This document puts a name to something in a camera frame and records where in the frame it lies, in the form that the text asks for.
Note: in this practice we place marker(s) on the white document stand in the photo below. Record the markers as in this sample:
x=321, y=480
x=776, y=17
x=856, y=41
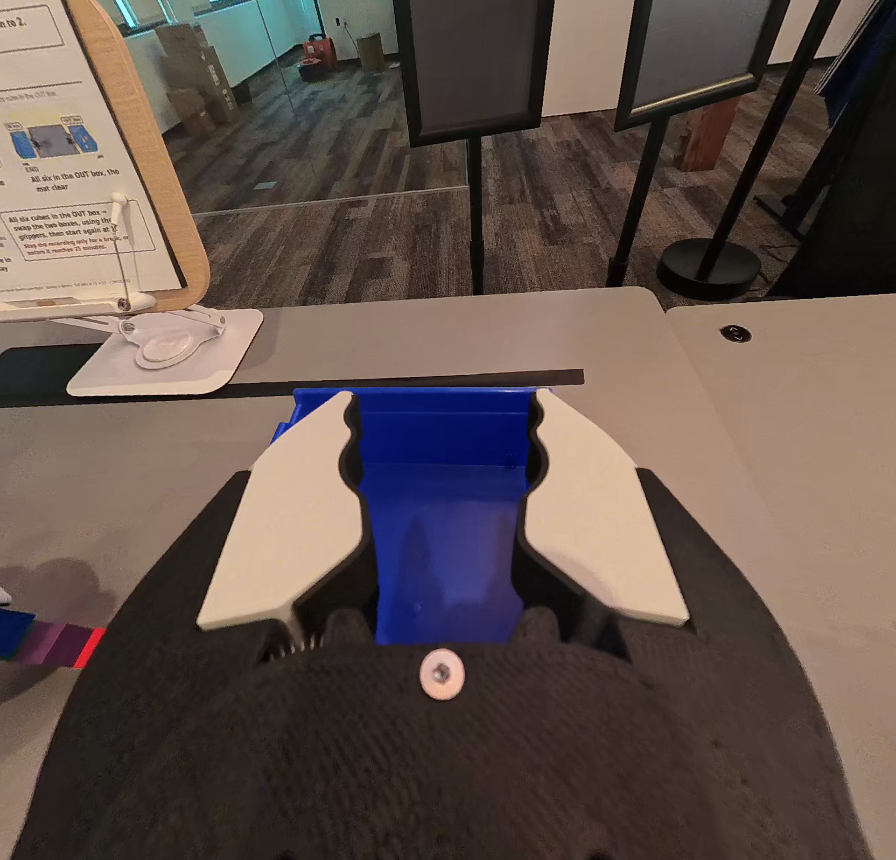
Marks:
x=168, y=230

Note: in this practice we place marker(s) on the red floor fan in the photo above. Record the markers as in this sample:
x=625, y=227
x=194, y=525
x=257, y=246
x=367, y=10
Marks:
x=319, y=58

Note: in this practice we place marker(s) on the purple wooden cube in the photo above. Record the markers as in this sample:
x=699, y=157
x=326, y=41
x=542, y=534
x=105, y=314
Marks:
x=53, y=644

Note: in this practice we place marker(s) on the stack of cardboard boxes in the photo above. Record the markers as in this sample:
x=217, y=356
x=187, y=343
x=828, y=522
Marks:
x=195, y=75

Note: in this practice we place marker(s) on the blue hanging cloth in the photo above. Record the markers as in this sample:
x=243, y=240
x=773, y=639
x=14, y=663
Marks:
x=862, y=61

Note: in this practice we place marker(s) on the small brown box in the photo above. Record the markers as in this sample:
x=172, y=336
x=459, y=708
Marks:
x=371, y=51

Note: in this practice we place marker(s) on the blue plastic bin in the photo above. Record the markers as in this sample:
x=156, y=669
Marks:
x=441, y=454

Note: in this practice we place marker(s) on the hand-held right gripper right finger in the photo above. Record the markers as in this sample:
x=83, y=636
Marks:
x=595, y=524

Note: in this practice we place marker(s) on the black pole with round base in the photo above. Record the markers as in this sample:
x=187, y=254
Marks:
x=710, y=268

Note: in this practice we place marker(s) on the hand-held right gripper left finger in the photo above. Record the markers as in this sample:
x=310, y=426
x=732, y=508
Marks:
x=287, y=524

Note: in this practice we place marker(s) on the blue wooden cube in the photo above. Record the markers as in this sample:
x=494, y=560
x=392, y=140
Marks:
x=15, y=634

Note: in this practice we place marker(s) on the black framed sign stand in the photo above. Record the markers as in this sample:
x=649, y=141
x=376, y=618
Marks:
x=476, y=48
x=700, y=33

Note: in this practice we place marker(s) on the black office chair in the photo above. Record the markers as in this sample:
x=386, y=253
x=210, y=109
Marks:
x=854, y=230

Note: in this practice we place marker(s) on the black strip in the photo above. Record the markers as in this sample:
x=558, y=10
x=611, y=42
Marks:
x=419, y=377

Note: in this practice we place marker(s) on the wooden post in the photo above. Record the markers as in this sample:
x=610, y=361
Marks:
x=707, y=135

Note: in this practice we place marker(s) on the instruction sheet board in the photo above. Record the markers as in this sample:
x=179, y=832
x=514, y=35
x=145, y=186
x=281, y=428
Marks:
x=56, y=138

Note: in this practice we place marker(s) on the red wooden cube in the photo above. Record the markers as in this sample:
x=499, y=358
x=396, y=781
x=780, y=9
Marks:
x=91, y=647

